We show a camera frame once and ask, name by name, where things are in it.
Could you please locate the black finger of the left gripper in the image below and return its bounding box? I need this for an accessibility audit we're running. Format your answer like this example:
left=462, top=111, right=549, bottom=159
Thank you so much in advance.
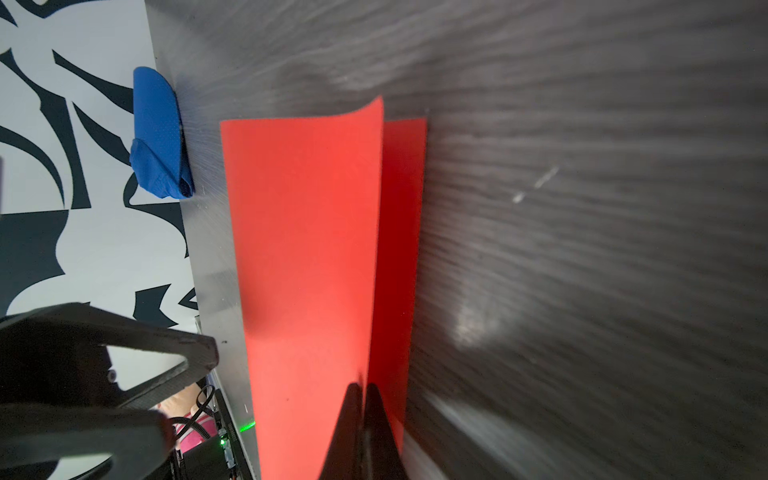
left=1, top=303, right=219, bottom=410

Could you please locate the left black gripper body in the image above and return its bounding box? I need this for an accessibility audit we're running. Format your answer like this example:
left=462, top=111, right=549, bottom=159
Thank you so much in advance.
left=1, top=404, right=175, bottom=479

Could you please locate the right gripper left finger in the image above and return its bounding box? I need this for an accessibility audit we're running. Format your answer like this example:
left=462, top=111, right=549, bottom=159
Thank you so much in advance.
left=319, top=383, right=363, bottom=480

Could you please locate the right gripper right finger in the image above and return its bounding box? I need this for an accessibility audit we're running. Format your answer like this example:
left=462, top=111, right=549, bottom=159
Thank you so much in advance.
left=363, top=383, right=409, bottom=480

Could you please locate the red square paper sheet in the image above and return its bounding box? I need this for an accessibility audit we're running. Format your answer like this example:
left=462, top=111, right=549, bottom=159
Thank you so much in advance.
left=220, top=99, right=427, bottom=479

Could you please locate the blue cloth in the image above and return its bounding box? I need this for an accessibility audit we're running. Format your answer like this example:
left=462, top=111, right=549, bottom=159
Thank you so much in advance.
left=129, top=66, right=194, bottom=200

